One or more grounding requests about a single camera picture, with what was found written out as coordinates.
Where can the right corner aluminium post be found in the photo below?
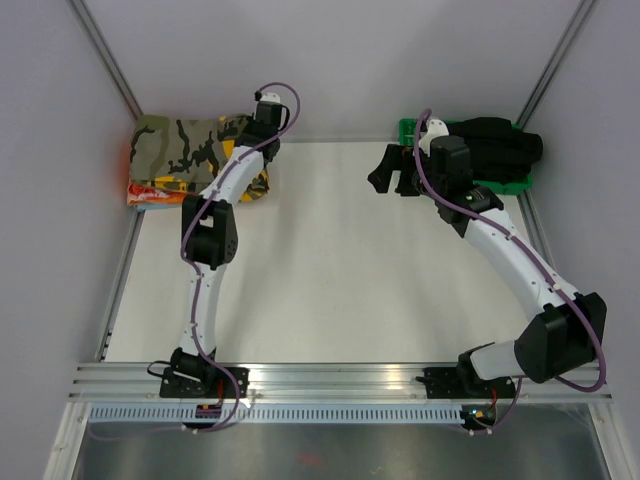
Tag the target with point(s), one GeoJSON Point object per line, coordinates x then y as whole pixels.
{"type": "Point", "coordinates": [559, 54]}

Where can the orange folded trousers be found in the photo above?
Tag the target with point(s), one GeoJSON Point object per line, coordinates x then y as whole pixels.
{"type": "Point", "coordinates": [155, 200]}

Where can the corner aluminium post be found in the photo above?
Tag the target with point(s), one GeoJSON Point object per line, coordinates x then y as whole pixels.
{"type": "Point", "coordinates": [101, 48]}
{"type": "Point", "coordinates": [559, 54]}

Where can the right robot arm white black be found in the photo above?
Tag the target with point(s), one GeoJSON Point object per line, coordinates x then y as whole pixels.
{"type": "Point", "coordinates": [563, 338]}

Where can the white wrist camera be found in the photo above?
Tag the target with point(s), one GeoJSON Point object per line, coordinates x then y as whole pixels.
{"type": "Point", "coordinates": [435, 128]}
{"type": "Point", "coordinates": [268, 97]}

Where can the left corner aluminium post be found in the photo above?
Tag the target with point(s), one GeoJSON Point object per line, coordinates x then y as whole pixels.
{"type": "Point", "coordinates": [101, 48]}

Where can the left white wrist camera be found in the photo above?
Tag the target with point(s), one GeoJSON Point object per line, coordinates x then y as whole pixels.
{"type": "Point", "coordinates": [268, 97]}

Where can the black trousers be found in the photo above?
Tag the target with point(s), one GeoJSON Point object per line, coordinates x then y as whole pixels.
{"type": "Point", "coordinates": [500, 151]}

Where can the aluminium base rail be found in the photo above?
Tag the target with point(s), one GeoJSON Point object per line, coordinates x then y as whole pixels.
{"type": "Point", "coordinates": [312, 383]}

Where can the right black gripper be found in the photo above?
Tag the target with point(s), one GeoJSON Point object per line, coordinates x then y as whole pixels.
{"type": "Point", "coordinates": [396, 157]}

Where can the white slotted cable duct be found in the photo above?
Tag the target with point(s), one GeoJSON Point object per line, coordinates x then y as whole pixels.
{"type": "Point", "coordinates": [280, 413]}

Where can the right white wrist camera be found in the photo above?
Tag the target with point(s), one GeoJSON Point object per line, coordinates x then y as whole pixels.
{"type": "Point", "coordinates": [435, 128]}

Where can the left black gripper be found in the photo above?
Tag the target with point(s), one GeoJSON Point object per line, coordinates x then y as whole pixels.
{"type": "Point", "coordinates": [249, 121]}

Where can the camouflage yellow green trousers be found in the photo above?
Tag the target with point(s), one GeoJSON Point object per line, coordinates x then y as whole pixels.
{"type": "Point", "coordinates": [182, 155]}

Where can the red white folded trousers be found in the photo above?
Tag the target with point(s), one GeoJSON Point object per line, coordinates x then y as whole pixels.
{"type": "Point", "coordinates": [135, 190]}

